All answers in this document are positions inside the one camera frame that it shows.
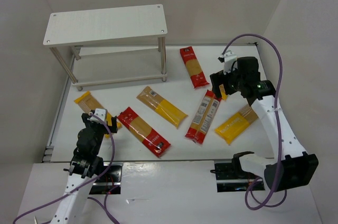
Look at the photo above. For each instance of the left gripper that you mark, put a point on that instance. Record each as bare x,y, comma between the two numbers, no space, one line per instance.
100,124

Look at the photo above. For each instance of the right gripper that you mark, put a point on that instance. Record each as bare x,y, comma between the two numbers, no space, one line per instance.
220,82

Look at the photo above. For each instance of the red spaghetti bag top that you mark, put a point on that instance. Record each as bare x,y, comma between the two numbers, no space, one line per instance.
193,67

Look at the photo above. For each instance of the red spaghetti bag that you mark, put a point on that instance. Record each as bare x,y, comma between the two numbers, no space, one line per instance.
193,67
148,136

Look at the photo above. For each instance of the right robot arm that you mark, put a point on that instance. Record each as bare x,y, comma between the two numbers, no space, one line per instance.
291,166

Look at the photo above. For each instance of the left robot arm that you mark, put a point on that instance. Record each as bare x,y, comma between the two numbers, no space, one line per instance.
85,166

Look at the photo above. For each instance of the white two-tier shelf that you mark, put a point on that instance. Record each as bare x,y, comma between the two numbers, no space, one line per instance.
109,45

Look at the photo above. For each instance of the yellow spaghetti bag upper right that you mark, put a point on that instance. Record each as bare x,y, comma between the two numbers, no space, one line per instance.
224,94

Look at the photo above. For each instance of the yellow spaghetti bag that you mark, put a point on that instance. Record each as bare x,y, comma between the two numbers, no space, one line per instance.
87,103
161,106
224,94
236,124

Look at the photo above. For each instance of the red spaghetti bag label side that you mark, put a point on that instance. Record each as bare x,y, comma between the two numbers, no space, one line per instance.
203,118

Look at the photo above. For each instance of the red spaghetti bag lower centre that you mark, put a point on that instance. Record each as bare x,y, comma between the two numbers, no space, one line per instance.
148,136

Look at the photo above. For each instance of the yellow spaghetti bag left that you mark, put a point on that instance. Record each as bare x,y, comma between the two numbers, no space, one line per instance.
87,103

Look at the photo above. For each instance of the yellow spaghetti bag centre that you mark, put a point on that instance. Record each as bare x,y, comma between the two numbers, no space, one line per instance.
161,106

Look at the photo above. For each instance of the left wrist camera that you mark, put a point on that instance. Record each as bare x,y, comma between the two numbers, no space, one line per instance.
98,115

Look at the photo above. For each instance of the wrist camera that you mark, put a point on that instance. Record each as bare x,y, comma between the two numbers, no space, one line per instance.
98,115
228,59

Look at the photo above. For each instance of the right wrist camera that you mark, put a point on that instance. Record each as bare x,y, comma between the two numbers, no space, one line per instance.
228,59

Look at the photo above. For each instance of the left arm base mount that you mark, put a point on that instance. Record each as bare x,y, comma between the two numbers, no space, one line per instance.
110,182

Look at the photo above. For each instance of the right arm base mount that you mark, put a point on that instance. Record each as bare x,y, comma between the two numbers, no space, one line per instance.
227,180

